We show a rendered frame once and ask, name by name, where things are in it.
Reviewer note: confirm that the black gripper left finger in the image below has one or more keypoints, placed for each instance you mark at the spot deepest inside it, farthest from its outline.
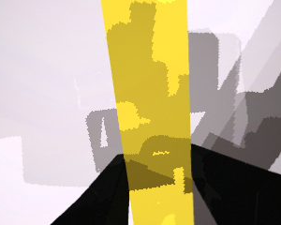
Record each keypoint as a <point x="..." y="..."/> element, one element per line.
<point x="104" y="202"/>

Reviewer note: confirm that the yellow bar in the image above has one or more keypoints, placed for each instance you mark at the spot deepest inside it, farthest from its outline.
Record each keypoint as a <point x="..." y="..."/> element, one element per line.
<point x="148" y="50"/>

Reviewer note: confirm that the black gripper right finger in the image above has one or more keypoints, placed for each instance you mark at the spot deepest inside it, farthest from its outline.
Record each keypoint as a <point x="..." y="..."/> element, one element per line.
<point x="235" y="192"/>

